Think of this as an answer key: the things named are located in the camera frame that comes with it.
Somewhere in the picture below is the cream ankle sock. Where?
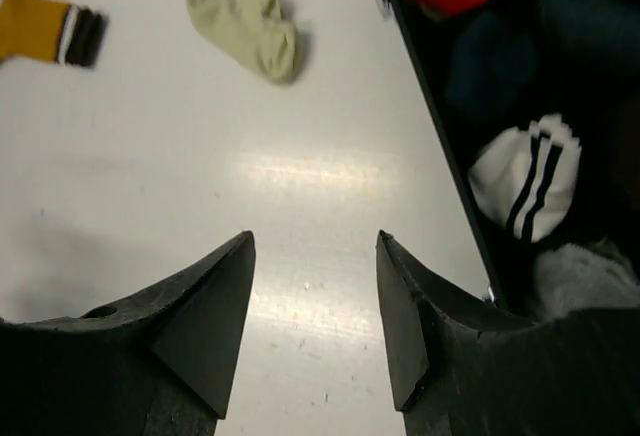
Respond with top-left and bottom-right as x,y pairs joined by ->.
185,0 -> 304,86

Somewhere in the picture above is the rolled teal sock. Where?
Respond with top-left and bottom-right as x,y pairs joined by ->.
444,10 -> 538,126

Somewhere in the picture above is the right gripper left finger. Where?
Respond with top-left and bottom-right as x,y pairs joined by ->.
1,231 -> 256,435

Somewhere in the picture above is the mustard yellow sock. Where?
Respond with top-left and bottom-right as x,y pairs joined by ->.
1,0 -> 108,68

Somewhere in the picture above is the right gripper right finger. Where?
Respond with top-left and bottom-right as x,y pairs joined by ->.
376,232 -> 639,435

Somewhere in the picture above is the rolled navy sock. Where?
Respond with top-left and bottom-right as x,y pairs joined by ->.
537,0 -> 639,76

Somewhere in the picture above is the rolled white striped sock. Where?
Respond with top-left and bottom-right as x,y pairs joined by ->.
468,113 -> 582,243

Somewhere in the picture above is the black storage box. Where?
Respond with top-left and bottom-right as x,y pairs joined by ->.
383,0 -> 639,314

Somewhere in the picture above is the rolled grey sock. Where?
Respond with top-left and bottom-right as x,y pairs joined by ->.
528,239 -> 639,320

